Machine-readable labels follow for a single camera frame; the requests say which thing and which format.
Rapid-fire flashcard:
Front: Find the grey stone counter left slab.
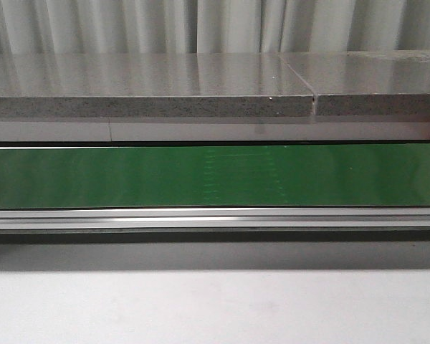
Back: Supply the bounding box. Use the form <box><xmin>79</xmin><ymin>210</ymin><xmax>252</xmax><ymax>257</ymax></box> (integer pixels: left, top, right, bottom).
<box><xmin>0</xmin><ymin>54</ymin><xmax>313</xmax><ymax>119</ymax></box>

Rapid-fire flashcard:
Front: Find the grey stone counter slab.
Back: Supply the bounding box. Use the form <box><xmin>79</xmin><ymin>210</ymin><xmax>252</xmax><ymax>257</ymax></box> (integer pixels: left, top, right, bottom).
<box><xmin>280</xmin><ymin>50</ymin><xmax>430</xmax><ymax>118</ymax></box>
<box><xmin>0</xmin><ymin>54</ymin><xmax>313</xmax><ymax>119</ymax></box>

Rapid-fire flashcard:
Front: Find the green conveyor belt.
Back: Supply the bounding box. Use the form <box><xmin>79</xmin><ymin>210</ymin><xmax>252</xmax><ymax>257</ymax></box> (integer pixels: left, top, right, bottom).
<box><xmin>0</xmin><ymin>143</ymin><xmax>430</xmax><ymax>209</ymax></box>

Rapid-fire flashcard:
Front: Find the grey stone counter right slab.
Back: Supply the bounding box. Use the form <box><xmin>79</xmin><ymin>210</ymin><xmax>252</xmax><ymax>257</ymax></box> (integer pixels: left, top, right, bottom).
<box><xmin>280</xmin><ymin>50</ymin><xmax>430</xmax><ymax>118</ymax></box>

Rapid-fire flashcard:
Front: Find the white pleated curtain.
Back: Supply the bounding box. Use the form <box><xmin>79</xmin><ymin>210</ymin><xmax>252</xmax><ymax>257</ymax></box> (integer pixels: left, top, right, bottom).
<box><xmin>0</xmin><ymin>1</ymin><xmax>430</xmax><ymax>54</ymax></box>

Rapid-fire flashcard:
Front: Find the aluminium conveyor frame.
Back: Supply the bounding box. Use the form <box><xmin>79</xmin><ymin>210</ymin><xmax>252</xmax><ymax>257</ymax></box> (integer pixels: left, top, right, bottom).
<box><xmin>0</xmin><ymin>206</ymin><xmax>430</xmax><ymax>234</ymax></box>

